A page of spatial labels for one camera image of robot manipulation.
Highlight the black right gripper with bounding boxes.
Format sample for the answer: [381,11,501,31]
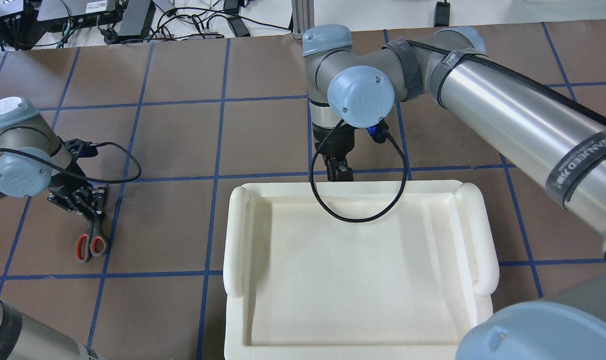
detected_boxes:
[312,124,356,182]

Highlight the aluminium frame post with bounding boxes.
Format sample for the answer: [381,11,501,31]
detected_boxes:
[291,0,315,40]

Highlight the cream plastic tray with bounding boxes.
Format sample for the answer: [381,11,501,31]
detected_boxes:
[223,180,499,360]

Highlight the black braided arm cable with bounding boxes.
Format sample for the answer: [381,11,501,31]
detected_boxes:
[0,142,142,185]
[310,40,606,224]

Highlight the black power adapter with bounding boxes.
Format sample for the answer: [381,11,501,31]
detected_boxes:
[433,0,451,28]

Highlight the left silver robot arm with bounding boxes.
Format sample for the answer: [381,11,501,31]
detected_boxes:
[0,96,109,360]

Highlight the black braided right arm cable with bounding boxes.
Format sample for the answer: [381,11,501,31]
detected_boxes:
[310,40,606,224]

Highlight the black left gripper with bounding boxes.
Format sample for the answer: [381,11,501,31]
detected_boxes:
[48,139,109,221]

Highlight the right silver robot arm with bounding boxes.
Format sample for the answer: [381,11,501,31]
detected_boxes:
[301,24,606,360]

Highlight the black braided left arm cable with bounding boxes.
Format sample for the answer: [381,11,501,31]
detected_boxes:
[0,142,142,185]

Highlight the orange grey handled scissors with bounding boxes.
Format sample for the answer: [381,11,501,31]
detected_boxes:
[76,216,110,264]

